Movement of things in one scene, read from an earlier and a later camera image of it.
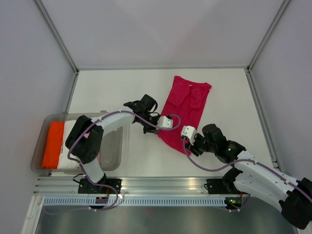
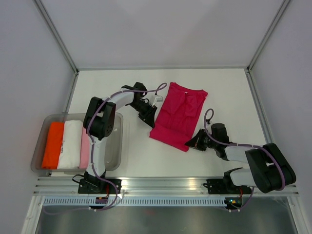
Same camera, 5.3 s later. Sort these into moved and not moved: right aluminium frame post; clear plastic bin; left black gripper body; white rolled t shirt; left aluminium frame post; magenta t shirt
Moved: magenta t shirt; left black gripper body
Not moved: right aluminium frame post; white rolled t shirt; left aluminium frame post; clear plastic bin
